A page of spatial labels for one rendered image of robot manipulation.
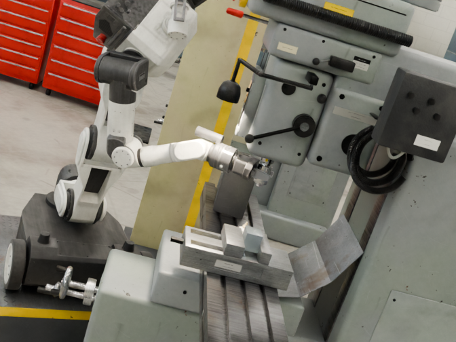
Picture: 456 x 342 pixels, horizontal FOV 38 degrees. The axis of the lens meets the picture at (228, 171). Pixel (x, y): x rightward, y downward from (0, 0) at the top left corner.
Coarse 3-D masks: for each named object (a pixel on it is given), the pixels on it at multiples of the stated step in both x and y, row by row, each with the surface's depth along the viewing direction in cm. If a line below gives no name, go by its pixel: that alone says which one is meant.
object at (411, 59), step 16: (400, 48) 199; (384, 64) 199; (400, 64) 199; (416, 64) 199; (432, 64) 199; (448, 64) 200; (336, 80) 201; (352, 80) 200; (384, 80) 200; (448, 80) 201; (384, 96) 202
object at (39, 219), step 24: (72, 168) 304; (24, 216) 287; (48, 216) 294; (24, 240) 272; (48, 240) 262; (72, 240) 280; (96, 240) 286; (120, 240) 293; (48, 264) 259; (72, 264) 263; (96, 264) 267
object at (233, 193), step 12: (252, 156) 264; (228, 180) 248; (240, 180) 247; (252, 180) 247; (228, 192) 249; (240, 192) 249; (216, 204) 251; (228, 204) 251; (240, 204) 250; (240, 216) 252
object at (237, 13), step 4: (228, 8) 211; (232, 8) 212; (228, 12) 212; (232, 12) 211; (236, 12) 211; (240, 12) 212; (236, 16) 212; (240, 16) 212; (244, 16) 212; (248, 16) 212; (252, 16) 213; (256, 20) 213; (260, 20) 213; (264, 20) 213
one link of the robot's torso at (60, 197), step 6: (60, 180) 292; (66, 180) 294; (72, 180) 297; (60, 186) 290; (66, 186) 292; (72, 186) 293; (54, 192) 295; (60, 192) 285; (54, 198) 293; (60, 198) 282; (66, 198) 280; (60, 204) 280; (60, 210) 281; (102, 210) 286; (60, 216) 283; (102, 216) 287
